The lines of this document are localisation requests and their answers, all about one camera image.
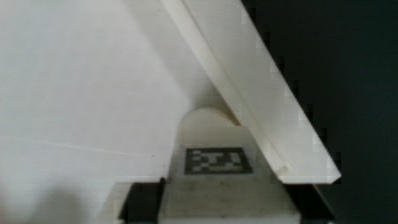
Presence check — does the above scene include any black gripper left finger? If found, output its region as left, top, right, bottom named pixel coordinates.
left=117, top=178, right=165, bottom=224

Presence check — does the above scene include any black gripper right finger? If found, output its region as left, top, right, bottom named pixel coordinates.
left=284, top=184, right=336, bottom=224

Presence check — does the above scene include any white table leg with tag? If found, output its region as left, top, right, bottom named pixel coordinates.
left=158, top=108, right=300, bottom=224

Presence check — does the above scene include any white square tabletop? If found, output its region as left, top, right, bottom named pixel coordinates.
left=0, top=0, right=341, bottom=224

